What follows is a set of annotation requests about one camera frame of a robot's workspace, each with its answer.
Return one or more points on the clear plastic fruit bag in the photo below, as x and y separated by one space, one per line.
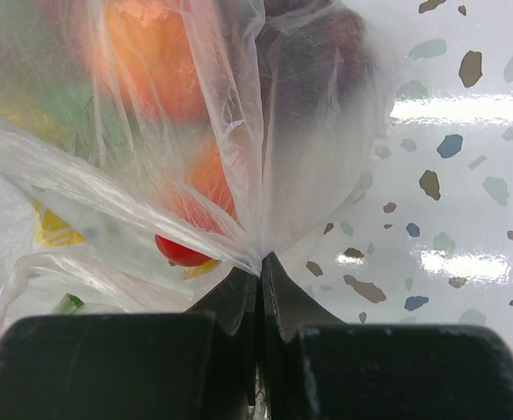
297 93

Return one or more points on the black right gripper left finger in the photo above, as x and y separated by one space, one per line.
198 364

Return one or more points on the orange peach toy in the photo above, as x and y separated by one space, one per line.
145 52

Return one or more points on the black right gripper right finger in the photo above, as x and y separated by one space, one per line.
319 367

